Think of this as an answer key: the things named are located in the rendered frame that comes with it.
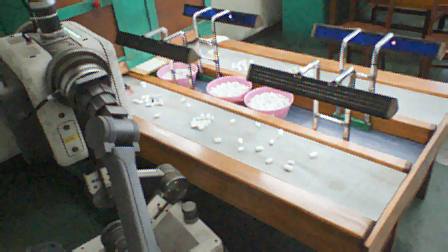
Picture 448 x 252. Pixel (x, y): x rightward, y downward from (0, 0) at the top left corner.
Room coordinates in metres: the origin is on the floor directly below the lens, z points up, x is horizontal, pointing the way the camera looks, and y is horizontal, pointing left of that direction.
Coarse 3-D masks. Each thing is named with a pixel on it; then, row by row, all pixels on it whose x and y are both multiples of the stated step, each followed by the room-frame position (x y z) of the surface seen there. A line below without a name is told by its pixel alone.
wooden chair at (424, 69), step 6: (432, 6) 3.16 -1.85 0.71; (438, 6) 3.15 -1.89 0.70; (444, 6) 3.14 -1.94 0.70; (432, 12) 3.15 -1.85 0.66; (432, 18) 3.14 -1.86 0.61; (432, 24) 3.13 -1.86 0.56; (426, 36) 3.11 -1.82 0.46; (432, 36) 3.10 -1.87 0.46; (438, 36) 3.08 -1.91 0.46; (444, 36) 3.07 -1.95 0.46; (426, 60) 2.84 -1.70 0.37; (420, 66) 3.16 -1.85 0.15; (426, 66) 2.83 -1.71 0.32; (432, 66) 3.13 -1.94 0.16; (438, 66) 3.11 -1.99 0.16; (444, 66) 3.09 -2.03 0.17; (420, 72) 3.16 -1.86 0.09; (426, 72) 2.83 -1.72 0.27; (420, 78) 3.16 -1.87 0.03; (426, 78) 2.82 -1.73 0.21
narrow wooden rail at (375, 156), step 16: (144, 80) 2.24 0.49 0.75; (160, 80) 2.19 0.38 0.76; (192, 96) 1.94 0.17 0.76; (208, 96) 1.91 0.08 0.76; (240, 112) 1.70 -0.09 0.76; (256, 112) 1.68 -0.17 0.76; (288, 128) 1.50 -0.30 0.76; (304, 128) 1.48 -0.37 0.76; (336, 144) 1.33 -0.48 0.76; (352, 144) 1.32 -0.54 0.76; (368, 160) 1.23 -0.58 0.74; (384, 160) 1.19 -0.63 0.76; (400, 160) 1.18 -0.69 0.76
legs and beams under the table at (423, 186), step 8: (432, 168) 1.69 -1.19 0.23; (424, 176) 1.62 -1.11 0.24; (424, 184) 1.69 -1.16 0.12; (416, 192) 1.54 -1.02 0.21; (424, 192) 1.68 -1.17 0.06; (400, 216) 1.29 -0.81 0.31; (392, 232) 1.27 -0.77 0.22; (392, 240) 1.27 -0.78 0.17; (384, 248) 1.29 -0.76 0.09; (392, 248) 1.27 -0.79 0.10
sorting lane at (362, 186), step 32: (128, 96) 2.06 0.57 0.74; (192, 128) 1.63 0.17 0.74; (224, 128) 1.60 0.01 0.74; (256, 128) 1.57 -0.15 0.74; (256, 160) 1.31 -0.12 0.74; (288, 160) 1.29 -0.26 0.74; (320, 160) 1.27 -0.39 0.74; (352, 160) 1.24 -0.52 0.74; (320, 192) 1.08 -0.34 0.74; (352, 192) 1.06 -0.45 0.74; (384, 192) 1.04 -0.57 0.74
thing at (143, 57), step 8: (208, 24) 2.98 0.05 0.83; (200, 32) 2.91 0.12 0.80; (208, 32) 2.97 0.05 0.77; (136, 56) 2.45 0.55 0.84; (144, 56) 2.49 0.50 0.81; (152, 56) 2.54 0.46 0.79; (128, 64) 2.39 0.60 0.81; (136, 64) 2.44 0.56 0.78; (136, 160) 2.33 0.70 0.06; (64, 168) 2.37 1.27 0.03; (72, 168) 2.23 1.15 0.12; (80, 176) 2.17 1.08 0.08
